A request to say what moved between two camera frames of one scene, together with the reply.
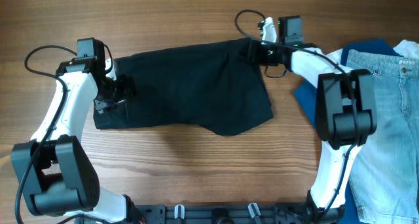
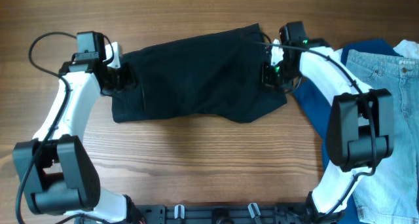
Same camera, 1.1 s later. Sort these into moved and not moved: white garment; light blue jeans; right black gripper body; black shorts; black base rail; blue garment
Moved: black shorts; right black gripper body
Not moved: white garment; black base rail; blue garment; light blue jeans
